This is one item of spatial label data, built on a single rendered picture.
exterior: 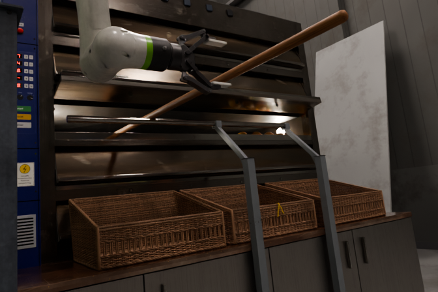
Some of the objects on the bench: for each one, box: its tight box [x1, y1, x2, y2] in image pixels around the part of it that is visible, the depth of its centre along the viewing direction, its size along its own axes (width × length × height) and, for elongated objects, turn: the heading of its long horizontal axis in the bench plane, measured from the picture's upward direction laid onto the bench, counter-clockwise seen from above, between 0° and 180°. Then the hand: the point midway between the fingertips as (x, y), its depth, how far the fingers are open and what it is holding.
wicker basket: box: [68, 190, 226, 271], centre depth 168 cm, size 49×56×28 cm
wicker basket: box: [265, 179, 386, 227], centre depth 236 cm, size 49×56×28 cm
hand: (223, 64), depth 116 cm, fingers open, 13 cm apart
